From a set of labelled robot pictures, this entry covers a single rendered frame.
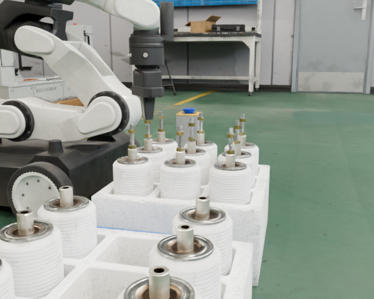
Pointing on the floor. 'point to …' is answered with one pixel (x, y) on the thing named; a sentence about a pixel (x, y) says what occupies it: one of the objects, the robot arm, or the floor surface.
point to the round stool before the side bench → (169, 76)
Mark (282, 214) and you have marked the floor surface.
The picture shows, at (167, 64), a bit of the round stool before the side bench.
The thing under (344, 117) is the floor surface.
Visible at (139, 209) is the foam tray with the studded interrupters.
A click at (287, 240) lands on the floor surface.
